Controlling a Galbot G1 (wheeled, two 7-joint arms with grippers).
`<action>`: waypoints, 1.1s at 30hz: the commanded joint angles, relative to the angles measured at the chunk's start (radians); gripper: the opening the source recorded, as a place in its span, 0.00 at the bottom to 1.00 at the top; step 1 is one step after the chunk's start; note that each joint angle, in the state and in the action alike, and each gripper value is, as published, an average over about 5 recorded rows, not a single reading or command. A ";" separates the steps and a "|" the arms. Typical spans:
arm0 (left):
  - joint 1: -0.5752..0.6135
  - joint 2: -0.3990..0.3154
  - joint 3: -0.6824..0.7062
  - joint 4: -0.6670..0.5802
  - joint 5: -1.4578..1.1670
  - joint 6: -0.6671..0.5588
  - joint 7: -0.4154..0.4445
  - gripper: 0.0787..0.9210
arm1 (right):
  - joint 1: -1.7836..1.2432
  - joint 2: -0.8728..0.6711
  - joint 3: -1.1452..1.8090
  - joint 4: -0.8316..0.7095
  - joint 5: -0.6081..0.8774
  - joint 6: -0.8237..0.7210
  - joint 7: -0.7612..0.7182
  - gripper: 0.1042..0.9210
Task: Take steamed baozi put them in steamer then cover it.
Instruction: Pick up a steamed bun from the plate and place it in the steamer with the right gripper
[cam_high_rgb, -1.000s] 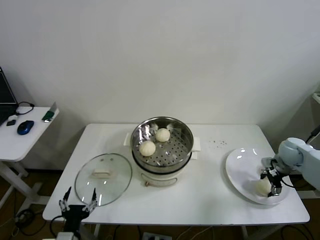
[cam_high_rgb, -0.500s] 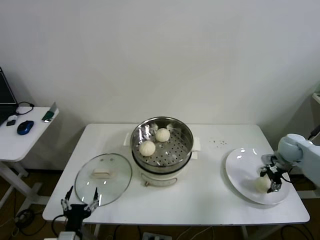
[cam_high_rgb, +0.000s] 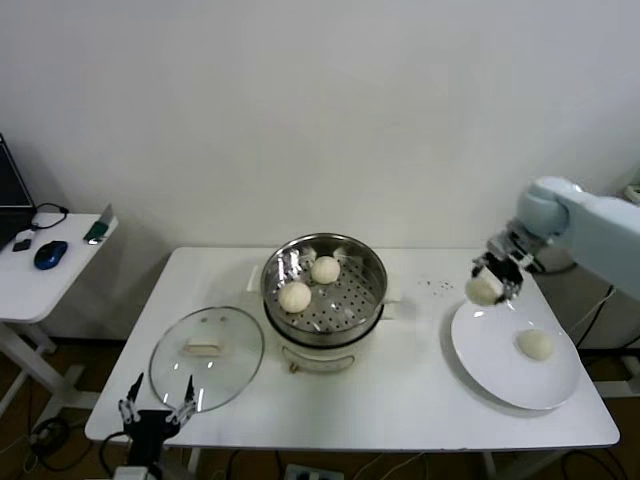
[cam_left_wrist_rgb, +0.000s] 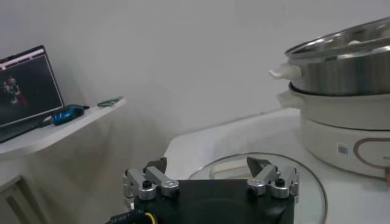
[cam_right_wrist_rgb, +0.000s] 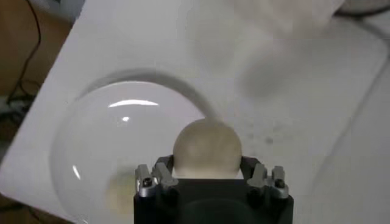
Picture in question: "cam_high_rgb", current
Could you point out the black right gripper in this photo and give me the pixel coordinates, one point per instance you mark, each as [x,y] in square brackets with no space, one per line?
[510,260]

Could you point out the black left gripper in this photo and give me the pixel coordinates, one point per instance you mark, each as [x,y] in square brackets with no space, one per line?
[149,430]

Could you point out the white steamed baozi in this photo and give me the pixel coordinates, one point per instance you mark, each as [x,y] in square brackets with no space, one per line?
[482,291]
[326,270]
[295,297]
[535,344]

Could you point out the round glass pot lid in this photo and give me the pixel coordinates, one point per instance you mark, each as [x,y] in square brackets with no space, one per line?
[200,375]

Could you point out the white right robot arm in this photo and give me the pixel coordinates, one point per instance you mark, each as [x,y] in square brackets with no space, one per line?
[600,235]

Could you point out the perforated steel steamer basket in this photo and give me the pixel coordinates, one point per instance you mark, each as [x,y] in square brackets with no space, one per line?
[340,310]

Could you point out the scattered dark crumbs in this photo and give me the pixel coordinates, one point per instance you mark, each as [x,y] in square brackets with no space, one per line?
[442,286]

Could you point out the large white plate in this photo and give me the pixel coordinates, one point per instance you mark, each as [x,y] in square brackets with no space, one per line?
[490,360]

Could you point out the white rectangular work table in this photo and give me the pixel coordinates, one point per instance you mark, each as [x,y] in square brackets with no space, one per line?
[400,400]

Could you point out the small white side table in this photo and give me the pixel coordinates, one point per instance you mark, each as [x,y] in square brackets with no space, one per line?
[40,290]

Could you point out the white power strip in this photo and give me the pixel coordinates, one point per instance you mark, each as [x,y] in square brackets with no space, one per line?
[310,472]

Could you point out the green card in holder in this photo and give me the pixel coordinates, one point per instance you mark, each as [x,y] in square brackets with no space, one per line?
[97,230]

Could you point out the blue computer mouse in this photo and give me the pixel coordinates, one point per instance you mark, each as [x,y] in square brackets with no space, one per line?
[50,254]

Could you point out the small black adapter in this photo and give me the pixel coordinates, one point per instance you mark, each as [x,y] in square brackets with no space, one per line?
[21,245]

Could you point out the black laptop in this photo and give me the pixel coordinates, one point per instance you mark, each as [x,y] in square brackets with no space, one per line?
[12,190]

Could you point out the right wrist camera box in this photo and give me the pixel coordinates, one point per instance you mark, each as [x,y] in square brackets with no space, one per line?
[531,261]

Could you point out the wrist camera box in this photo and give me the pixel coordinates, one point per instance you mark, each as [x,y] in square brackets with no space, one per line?
[531,261]
[137,472]

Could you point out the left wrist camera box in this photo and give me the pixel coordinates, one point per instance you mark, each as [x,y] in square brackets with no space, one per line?
[137,472]

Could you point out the white metal floor frame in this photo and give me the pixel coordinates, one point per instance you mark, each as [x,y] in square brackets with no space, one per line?
[617,387]

